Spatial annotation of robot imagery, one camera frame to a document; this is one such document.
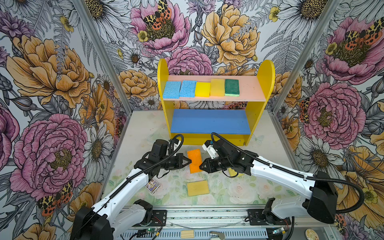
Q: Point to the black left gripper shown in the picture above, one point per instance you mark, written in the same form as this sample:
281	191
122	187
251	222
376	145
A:
180	157

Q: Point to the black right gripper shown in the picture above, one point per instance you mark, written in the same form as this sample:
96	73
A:
208	162

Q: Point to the orange sponge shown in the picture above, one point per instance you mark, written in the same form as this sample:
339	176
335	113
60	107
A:
196	158

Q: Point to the large blue sponge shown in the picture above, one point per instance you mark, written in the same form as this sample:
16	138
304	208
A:
172	90

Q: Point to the bright yellow sponge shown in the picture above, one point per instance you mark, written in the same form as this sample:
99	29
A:
202	89

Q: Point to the rounded yellow sponge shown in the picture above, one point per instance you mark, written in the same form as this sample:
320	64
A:
217	88

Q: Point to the dark green sponge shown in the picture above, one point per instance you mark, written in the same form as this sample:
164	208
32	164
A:
232	88

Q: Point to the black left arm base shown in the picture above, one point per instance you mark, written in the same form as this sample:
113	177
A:
158	219

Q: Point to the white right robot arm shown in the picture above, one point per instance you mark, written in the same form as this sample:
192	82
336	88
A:
315	198

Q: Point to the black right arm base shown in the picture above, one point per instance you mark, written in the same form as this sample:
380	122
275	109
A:
256	217

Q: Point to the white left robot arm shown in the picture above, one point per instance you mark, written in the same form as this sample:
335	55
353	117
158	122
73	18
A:
106	219

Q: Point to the yellow wooden shelf unit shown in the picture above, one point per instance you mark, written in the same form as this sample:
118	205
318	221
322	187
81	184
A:
237	126

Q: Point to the yellow sponge green backing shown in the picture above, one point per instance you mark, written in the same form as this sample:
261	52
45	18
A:
198	188

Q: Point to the small yellow sponge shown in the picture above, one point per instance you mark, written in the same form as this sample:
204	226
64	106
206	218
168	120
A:
233	173

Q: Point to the purple playing card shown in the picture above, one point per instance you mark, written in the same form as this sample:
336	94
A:
152	186

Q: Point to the small wooden block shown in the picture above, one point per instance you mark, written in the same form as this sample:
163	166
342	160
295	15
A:
187	234

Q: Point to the round beige object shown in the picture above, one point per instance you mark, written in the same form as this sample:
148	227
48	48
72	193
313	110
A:
311	234

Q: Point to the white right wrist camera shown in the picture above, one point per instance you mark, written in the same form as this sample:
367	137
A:
209	148

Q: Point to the aluminium front rail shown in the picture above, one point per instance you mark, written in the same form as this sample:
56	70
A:
206	218

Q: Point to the aluminium corner post right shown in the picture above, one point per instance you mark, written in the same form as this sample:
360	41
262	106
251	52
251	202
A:
320	26

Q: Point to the aluminium corner post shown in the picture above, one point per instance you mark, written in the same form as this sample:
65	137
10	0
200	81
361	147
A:
320	26
93	34

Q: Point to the aluminium corner post left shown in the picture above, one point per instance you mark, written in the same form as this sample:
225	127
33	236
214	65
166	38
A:
93	34

